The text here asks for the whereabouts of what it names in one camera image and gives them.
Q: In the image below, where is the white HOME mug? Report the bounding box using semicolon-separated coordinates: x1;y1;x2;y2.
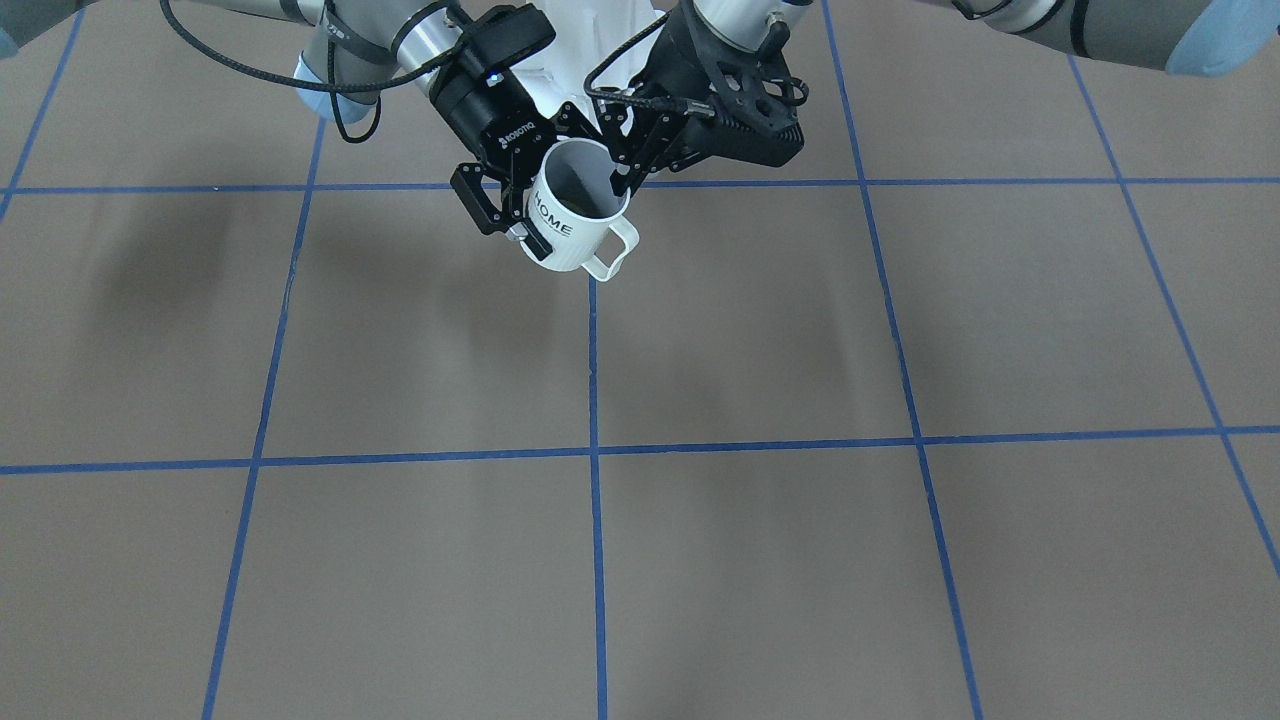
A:
524;140;640;282

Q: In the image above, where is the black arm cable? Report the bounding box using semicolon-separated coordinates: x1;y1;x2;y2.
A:
584;10;812;120
160;0;481;143

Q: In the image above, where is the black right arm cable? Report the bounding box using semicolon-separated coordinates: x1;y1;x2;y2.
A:
160;0;481;143

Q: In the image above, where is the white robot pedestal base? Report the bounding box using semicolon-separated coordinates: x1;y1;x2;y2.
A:
515;1;663;120

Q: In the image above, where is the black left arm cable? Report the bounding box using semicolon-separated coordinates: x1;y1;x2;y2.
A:
584;10;812;120

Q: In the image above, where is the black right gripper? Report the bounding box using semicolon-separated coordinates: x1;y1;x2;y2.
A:
428;5;556;263

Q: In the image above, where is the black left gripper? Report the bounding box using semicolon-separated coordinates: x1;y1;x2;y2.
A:
556;5;806;196

